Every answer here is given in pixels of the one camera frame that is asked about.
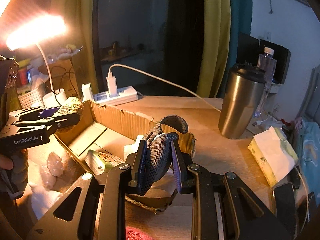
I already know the brown plush keychain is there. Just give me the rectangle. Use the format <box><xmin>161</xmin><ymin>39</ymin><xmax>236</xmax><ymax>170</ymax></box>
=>
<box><xmin>53</xmin><ymin>96</ymin><xmax>85</xmax><ymax>133</ymax></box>

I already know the cartoon pig tissue pack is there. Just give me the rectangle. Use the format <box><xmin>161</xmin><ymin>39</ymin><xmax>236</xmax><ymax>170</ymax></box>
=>
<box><xmin>85</xmin><ymin>150</ymin><xmax>124</xmax><ymax>176</ymax></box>

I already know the white paper towel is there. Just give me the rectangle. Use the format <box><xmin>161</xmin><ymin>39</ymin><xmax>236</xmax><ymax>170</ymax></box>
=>
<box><xmin>124</xmin><ymin>135</ymin><xmax>144</xmax><ymax>160</ymax></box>

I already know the left hand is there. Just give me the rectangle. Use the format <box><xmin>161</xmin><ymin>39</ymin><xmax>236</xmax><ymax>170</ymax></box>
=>
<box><xmin>1</xmin><ymin>149</ymin><xmax>29</xmax><ymax>199</ymax></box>

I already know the white plastic basket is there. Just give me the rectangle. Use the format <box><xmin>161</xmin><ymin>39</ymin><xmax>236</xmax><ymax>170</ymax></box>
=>
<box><xmin>18</xmin><ymin>83</ymin><xmax>46</xmax><ymax>109</ymax></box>

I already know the open cardboard box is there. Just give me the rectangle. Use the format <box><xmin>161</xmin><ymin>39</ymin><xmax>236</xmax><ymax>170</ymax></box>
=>
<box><xmin>55</xmin><ymin>101</ymin><xmax>192</xmax><ymax>213</ymax></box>

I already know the white square charger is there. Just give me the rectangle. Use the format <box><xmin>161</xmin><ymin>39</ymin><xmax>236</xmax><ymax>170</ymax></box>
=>
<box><xmin>81</xmin><ymin>82</ymin><xmax>94</xmax><ymax>101</ymax></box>

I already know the brown cardboard box behind lamp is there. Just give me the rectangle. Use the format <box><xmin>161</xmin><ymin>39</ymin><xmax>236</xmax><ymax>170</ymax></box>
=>
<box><xmin>49</xmin><ymin>60</ymin><xmax>79</xmax><ymax>98</ymax></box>

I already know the black smartphone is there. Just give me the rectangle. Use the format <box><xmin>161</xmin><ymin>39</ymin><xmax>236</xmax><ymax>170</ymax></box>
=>
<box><xmin>272</xmin><ymin>183</ymin><xmax>297</xmax><ymax>239</ymax></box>

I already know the white power strip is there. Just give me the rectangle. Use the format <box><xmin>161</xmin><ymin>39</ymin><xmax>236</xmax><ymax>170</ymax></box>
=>
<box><xmin>93</xmin><ymin>86</ymin><xmax>138</xmax><ymax>106</ymax></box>

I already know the yellow tissue pack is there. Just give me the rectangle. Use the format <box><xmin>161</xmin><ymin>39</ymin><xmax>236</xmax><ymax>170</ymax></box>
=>
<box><xmin>248</xmin><ymin>126</ymin><xmax>298</xmax><ymax>187</ymax></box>

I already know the white desk lamp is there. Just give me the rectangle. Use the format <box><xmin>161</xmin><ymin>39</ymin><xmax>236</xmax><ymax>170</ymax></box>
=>
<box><xmin>5</xmin><ymin>14</ymin><xmax>67</xmax><ymax>99</ymax></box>

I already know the stainless steel tumbler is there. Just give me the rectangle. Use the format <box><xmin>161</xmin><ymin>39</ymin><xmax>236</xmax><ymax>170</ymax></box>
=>
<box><xmin>218</xmin><ymin>63</ymin><xmax>265</xmax><ymax>139</ymax></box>

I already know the clear water bottle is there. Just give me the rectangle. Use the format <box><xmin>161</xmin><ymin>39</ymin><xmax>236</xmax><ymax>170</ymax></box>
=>
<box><xmin>253</xmin><ymin>47</ymin><xmax>277</xmax><ymax>118</ymax></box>

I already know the green curtain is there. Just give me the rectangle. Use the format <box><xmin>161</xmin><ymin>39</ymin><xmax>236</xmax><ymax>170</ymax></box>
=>
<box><xmin>197</xmin><ymin>0</ymin><xmax>231</xmax><ymax>97</ymax></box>

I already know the white charger with cable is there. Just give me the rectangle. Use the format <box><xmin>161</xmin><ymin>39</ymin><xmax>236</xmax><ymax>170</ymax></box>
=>
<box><xmin>106</xmin><ymin>63</ymin><xmax>220</xmax><ymax>112</ymax></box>

